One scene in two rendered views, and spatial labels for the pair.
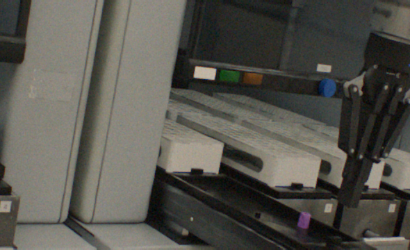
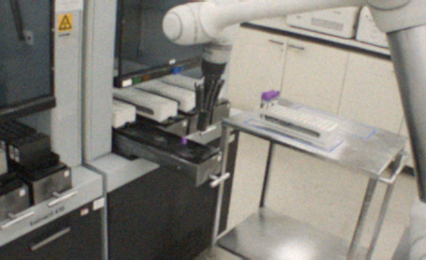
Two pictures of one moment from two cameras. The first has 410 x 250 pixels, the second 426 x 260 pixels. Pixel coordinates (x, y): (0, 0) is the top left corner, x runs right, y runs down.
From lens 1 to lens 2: 0.43 m
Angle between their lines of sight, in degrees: 26
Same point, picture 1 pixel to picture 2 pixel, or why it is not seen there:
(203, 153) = (128, 114)
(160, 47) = (106, 77)
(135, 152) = (103, 125)
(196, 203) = (135, 143)
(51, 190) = (73, 153)
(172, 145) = (115, 116)
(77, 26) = (72, 80)
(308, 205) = (177, 125)
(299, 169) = (170, 110)
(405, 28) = (219, 59)
